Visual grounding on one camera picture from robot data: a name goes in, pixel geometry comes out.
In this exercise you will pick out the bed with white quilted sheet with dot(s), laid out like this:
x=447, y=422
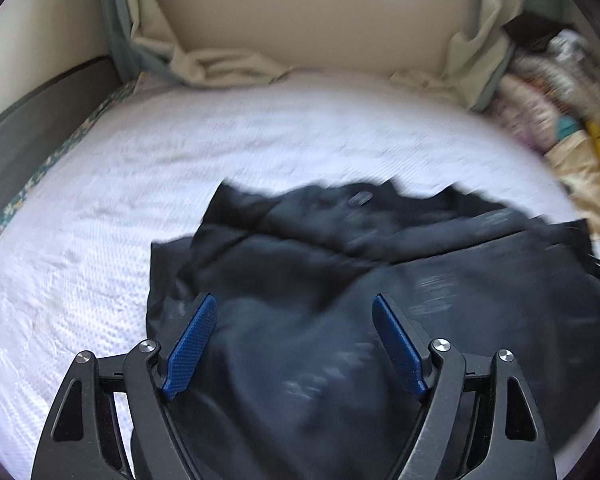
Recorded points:
x=130, y=170

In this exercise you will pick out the grey polka-dot quilt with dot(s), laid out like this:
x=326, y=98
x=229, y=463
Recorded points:
x=562, y=67

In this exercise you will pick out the pink patterned folded blanket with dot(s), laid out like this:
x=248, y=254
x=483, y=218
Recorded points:
x=525, y=105

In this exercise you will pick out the cream blanket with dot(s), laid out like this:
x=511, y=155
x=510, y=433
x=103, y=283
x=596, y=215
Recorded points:
x=577, y=170

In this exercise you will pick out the dark grey bed side rail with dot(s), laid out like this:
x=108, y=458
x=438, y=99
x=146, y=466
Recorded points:
x=25, y=125

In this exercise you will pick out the dark navy padded jacket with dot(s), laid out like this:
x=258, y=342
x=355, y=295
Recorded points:
x=330, y=270

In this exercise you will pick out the beige and teal curtain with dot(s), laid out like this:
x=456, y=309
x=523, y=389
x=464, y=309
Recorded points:
x=180, y=35
x=485, y=50

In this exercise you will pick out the black cloth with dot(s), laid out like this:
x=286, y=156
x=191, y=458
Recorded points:
x=532, y=30

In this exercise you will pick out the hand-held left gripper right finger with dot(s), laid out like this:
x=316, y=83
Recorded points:
x=399, y=347

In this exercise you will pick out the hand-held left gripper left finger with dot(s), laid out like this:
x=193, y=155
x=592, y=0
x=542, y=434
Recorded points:
x=189, y=347

